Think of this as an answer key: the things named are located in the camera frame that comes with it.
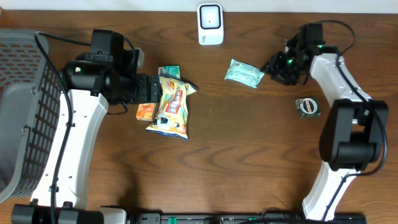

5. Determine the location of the yellow snack bag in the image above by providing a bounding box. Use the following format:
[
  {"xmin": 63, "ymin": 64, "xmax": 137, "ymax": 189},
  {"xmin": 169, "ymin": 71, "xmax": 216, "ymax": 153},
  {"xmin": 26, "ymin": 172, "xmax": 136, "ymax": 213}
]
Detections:
[{"xmin": 146, "ymin": 75, "xmax": 197, "ymax": 141}]

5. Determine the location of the orange tissue pack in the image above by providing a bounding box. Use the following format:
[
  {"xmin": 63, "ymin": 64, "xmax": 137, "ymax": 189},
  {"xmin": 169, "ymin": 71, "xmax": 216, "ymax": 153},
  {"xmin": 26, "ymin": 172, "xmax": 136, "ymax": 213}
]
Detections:
[{"xmin": 136, "ymin": 103, "xmax": 156, "ymax": 121}]

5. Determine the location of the grey plastic shopping basket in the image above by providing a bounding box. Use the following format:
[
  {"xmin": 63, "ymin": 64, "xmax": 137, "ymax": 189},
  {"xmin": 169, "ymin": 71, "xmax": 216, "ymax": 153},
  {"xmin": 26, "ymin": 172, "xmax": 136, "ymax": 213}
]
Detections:
[{"xmin": 1, "ymin": 29, "xmax": 61, "ymax": 202}]

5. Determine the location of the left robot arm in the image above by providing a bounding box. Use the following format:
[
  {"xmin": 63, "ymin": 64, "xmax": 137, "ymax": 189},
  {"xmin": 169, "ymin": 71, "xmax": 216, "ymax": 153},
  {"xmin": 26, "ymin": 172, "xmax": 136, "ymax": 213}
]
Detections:
[{"xmin": 1, "ymin": 29, "xmax": 160, "ymax": 223}]

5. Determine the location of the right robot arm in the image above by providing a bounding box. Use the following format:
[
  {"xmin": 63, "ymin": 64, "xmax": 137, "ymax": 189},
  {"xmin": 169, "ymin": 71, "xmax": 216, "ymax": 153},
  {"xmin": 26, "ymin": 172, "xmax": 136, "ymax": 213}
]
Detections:
[{"xmin": 260, "ymin": 21, "xmax": 389, "ymax": 223}]

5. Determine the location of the teal wet wipes pack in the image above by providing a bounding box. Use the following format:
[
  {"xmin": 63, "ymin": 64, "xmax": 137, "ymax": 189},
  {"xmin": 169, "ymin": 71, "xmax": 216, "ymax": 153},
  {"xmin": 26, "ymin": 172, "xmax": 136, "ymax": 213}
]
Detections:
[{"xmin": 224, "ymin": 59, "xmax": 264, "ymax": 88}]

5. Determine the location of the white barcode scanner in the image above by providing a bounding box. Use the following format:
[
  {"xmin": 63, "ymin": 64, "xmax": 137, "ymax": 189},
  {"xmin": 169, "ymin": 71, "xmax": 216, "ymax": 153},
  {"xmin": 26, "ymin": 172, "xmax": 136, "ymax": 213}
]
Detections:
[{"xmin": 197, "ymin": 2, "xmax": 224, "ymax": 45}]

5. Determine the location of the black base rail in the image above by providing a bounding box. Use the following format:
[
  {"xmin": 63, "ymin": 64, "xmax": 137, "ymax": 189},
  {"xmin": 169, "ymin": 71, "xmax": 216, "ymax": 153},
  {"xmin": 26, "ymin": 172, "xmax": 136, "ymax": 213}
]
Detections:
[{"xmin": 127, "ymin": 212, "xmax": 367, "ymax": 224}]

